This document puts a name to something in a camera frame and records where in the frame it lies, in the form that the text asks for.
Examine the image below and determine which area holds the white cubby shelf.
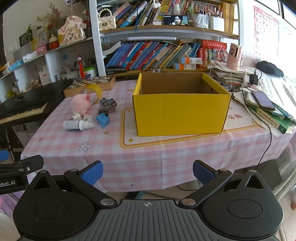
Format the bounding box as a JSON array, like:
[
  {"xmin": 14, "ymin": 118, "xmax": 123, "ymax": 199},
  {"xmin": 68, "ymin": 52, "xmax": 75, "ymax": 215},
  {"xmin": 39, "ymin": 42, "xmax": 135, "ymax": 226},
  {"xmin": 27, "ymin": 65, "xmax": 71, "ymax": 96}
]
[{"xmin": 0, "ymin": 37, "xmax": 100, "ymax": 98}]

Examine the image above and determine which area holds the black electronic keyboard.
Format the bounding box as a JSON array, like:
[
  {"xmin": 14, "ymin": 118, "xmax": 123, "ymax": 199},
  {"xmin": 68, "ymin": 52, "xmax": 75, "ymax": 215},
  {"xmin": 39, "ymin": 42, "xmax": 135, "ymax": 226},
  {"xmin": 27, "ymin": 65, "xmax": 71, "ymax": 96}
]
[{"xmin": 0, "ymin": 79, "xmax": 74, "ymax": 126}]

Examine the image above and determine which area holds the row of leaning books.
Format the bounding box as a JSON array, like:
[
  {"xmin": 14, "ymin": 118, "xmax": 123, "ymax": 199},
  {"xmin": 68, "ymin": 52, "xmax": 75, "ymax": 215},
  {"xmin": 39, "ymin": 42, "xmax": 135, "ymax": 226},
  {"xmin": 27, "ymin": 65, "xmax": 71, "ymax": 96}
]
[{"xmin": 105, "ymin": 40, "xmax": 201, "ymax": 70}]

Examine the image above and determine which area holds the smartphone with purple case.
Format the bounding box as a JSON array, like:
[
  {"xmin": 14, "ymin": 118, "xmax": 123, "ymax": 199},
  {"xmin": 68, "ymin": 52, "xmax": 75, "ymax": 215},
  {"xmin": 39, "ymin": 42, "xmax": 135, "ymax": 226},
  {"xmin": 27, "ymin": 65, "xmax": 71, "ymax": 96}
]
[{"xmin": 251, "ymin": 90, "xmax": 276, "ymax": 110}]

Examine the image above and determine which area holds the wooden chessboard box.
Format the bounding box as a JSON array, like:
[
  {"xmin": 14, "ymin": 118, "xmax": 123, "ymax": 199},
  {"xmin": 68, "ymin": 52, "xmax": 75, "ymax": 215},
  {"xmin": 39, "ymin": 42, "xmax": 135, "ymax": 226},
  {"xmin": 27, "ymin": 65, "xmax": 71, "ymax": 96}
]
[{"xmin": 63, "ymin": 75, "xmax": 116, "ymax": 98}]

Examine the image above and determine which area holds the stack of papers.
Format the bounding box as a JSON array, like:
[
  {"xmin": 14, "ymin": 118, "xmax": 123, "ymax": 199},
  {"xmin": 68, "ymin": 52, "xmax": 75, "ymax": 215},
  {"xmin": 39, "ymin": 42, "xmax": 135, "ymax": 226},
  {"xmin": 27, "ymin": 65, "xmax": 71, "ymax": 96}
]
[{"xmin": 210, "ymin": 61, "xmax": 255, "ymax": 90}]

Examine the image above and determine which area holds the pink plush toy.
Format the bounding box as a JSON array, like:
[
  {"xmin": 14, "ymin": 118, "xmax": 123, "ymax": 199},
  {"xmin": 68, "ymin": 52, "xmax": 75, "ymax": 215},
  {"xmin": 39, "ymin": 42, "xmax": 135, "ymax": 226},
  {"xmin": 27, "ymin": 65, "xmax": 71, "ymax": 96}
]
[{"xmin": 71, "ymin": 94, "xmax": 92, "ymax": 116}]

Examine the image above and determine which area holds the grey toy car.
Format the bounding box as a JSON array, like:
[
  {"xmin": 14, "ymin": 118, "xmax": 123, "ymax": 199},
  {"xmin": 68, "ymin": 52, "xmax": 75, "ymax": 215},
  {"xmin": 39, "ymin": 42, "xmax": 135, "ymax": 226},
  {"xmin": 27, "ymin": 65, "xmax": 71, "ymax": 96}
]
[{"xmin": 99, "ymin": 98, "xmax": 117, "ymax": 114}]

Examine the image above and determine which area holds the green book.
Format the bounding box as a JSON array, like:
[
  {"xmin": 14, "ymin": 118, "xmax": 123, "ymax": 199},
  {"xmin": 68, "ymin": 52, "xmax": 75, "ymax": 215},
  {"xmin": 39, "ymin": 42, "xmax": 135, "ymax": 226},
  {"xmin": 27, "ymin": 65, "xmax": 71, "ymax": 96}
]
[{"xmin": 246, "ymin": 93, "xmax": 293, "ymax": 134}]

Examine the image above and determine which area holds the green lid jar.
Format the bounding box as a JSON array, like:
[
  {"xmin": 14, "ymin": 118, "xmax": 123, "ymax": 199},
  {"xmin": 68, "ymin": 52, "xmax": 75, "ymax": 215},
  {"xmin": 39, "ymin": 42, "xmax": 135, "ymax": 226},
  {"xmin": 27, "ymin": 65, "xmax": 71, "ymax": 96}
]
[{"xmin": 83, "ymin": 67, "xmax": 96, "ymax": 79}]

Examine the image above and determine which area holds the white plastic bottle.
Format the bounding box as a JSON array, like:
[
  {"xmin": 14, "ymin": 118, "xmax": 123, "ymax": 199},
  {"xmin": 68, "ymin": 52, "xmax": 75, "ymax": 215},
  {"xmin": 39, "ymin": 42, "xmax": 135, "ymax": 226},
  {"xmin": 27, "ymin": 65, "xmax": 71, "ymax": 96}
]
[{"xmin": 63, "ymin": 119, "xmax": 97, "ymax": 131}]

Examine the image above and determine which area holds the red tassel ornament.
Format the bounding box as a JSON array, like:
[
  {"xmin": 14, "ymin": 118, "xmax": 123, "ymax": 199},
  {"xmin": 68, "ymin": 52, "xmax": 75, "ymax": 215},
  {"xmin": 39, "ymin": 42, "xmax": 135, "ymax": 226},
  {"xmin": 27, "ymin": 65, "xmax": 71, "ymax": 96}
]
[{"xmin": 77, "ymin": 57, "xmax": 85, "ymax": 79}]

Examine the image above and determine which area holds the white pen holder cup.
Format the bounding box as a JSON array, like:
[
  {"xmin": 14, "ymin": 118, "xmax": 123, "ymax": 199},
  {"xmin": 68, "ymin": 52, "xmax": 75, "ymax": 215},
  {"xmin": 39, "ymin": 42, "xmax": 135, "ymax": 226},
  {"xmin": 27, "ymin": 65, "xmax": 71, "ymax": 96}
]
[{"xmin": 60, "ymin": 65, "xmax": 80, "ymax": 80}]

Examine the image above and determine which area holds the blue pouch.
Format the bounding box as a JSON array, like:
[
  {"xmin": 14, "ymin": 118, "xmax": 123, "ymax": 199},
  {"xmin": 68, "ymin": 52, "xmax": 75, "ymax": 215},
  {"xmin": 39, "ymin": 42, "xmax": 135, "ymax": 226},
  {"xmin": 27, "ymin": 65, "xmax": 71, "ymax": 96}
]
[{"xmin": 96, "ymin": 113, "xmax": 110, "ymax": 128}]

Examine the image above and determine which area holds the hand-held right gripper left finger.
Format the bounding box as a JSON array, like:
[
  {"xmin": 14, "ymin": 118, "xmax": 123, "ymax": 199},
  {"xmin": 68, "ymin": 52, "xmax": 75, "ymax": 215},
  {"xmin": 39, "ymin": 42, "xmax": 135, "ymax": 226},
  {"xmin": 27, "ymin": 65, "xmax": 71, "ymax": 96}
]
[{"xmin": 27, "ymin": 160, "xmax": 118, "ymax": 208}]

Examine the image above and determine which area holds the row of upright books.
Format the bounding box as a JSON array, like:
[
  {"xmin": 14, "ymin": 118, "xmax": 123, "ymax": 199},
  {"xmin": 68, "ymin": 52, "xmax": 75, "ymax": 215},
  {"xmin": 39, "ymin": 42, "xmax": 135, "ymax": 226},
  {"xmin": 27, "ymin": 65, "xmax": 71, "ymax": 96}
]
[{"xmin": 113, "ymin": 0, "xmax": 236, "ymax": 28}]

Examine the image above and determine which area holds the blue tissue pack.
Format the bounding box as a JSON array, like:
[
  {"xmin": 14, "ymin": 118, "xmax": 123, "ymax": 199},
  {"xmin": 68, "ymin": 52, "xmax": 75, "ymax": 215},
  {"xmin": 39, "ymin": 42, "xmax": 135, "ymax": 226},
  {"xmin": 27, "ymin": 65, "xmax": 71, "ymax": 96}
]
[{"xmin": 6, "ymin": 60, "xmax": 25, "ymax": 72}]

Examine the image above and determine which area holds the pink cartoon box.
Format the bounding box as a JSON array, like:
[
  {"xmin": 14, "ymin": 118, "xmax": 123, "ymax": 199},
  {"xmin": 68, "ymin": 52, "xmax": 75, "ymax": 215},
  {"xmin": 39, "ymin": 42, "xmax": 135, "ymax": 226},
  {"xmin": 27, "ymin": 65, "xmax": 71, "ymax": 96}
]
[{"xmin": 36, "ymin": 43, "xmax": 48, "ymax": 55}]

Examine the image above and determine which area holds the yellow cardboard box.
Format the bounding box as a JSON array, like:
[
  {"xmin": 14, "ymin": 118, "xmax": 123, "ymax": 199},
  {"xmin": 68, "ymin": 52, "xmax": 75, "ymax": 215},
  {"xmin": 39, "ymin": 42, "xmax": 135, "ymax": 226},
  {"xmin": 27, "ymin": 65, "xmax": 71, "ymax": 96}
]
[{"xmin": 132, "ymin": 72, "xmax": 231, "ymax": 137}]

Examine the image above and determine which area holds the black cap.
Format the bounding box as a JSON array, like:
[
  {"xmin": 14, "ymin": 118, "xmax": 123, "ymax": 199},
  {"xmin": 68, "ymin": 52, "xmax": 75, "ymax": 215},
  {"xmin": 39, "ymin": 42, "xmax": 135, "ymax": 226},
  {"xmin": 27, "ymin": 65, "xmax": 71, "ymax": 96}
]
[{"xmin": 257, "ymin": 61, "xmax": 284, "ymax": 77}]

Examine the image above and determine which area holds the pink cylindrical device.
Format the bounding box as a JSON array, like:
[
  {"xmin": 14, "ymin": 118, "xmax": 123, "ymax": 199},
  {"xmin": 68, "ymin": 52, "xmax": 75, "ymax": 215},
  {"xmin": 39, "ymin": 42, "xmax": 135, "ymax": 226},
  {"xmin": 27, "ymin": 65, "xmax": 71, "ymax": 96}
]
[{"xmin": 226, "ymin": 43, "xmax": 245, "ymax": 70}]

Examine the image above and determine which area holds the pink paper craft decoration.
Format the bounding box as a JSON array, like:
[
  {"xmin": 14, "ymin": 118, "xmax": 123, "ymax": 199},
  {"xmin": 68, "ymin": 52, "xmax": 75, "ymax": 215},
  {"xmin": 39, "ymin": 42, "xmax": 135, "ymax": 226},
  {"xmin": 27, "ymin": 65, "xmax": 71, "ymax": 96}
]
[{"xmin": 60, "ymin": 16, "xmax": 86, "ymax": 45}]

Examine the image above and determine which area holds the white carton red label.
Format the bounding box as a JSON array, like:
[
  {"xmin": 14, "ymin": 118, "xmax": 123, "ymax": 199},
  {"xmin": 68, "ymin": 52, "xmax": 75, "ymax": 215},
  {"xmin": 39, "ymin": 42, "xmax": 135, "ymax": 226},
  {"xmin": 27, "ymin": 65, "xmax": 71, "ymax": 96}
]
[{"xmin": 39, "ymin": 71, "xmax": 51, "ymax": 86}]

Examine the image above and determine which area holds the white wipes pack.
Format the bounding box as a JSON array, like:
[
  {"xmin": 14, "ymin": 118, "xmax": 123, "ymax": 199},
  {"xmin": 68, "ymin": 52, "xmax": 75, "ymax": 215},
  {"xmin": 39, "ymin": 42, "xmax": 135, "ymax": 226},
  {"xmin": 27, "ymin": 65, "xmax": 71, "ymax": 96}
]
[{"xmin": 23, "ymin": 51, "xmax": 38, "ymax": 62}]

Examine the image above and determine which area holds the white quilted purse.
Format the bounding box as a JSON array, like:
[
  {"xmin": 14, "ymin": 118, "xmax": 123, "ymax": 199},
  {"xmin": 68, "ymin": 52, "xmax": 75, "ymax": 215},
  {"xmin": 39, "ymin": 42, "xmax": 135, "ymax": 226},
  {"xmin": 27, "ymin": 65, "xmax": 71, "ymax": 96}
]
[{"xmin": 97, "ymin": 9, "xmax": 117, "ymax": 29}]

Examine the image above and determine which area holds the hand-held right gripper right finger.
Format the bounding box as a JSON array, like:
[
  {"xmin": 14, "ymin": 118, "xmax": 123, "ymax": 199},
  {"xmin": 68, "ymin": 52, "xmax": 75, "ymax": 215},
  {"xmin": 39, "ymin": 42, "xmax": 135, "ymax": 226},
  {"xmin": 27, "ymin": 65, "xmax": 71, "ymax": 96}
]
[{"xmin": 179, "ymin": 159, "xmax": 270, "ymax": 208}]

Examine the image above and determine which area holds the dried flower bouquet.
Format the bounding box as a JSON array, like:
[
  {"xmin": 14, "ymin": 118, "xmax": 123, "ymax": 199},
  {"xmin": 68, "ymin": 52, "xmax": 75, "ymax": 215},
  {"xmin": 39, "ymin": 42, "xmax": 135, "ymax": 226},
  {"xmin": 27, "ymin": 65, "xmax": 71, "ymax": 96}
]
[{"xmin": 37, "ymin": 2, "xmax": 65, "ymax": 28}]

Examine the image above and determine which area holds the black cable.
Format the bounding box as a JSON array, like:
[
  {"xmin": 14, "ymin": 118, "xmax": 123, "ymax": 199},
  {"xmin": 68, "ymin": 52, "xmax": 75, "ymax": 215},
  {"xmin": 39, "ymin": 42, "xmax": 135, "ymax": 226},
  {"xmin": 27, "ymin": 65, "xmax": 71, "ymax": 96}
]
[{"xmin": 242, "ymin": 68, "xmax": 273, "ymax": 172}]

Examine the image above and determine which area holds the smartphone showing video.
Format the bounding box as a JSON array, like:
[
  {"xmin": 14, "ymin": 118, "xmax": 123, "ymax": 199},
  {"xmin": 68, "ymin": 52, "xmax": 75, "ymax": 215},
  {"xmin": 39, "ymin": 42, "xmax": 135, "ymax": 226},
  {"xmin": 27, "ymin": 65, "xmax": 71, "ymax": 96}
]
[{"xmin": 163, "ymin": 14, "xmax": 190, "ymax": 26}]

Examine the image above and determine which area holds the white bookshelf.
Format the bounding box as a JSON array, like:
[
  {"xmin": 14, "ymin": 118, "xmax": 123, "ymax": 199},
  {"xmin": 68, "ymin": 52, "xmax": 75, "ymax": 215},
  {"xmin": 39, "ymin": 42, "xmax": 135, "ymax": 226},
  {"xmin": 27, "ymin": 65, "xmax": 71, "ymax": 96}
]
[{"xmin": 89, "ymin": 0, "xmax": 243, "ymax": 77}]

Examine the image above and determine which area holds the black keyboard stand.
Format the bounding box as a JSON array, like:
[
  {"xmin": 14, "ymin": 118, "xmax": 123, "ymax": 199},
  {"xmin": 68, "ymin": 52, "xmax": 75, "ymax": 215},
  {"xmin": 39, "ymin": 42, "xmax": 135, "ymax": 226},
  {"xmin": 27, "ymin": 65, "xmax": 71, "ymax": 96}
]
[{"xmin": 0, "ymin": 123, "xmax": 25, "ymax": 160}]

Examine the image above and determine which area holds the yellow tape roll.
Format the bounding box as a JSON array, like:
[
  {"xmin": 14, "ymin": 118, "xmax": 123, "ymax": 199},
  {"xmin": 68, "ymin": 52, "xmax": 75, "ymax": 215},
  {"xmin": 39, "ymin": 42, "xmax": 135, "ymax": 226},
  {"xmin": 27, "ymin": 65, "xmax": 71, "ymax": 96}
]
[{"xmin": 81, "ymin": 84, "xmax": 103, "ymax": 105}]

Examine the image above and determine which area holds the black stapler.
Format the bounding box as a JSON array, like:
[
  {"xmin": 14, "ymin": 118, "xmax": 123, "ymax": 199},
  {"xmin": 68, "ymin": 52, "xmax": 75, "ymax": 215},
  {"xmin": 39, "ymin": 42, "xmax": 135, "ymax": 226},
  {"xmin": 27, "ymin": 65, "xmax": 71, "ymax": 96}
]
[{"xmin": 106, "ymin": 66, "xmax": 127, "ymax": 74}]

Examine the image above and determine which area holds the alphabet wall poster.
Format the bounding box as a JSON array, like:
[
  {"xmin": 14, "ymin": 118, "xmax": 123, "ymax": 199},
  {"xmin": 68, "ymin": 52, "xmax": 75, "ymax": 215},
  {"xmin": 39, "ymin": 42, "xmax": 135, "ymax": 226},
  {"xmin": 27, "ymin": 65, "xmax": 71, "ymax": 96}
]
[{"xmin": 253, "ymin": 6, "xmax": 280, "ymax": 63}]

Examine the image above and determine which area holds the orange white medicine box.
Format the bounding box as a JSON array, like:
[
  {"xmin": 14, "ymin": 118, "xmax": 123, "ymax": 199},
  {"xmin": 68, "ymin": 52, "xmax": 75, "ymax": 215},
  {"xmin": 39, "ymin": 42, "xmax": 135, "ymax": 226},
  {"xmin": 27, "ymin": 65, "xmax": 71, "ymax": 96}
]
[
  {"xmin": 181, "ymin": 57, "xmax": 203, "ymax": 65},
  {"xmin": 173, "ymin": 62, "xmax": 196, "ymax": 70}
]

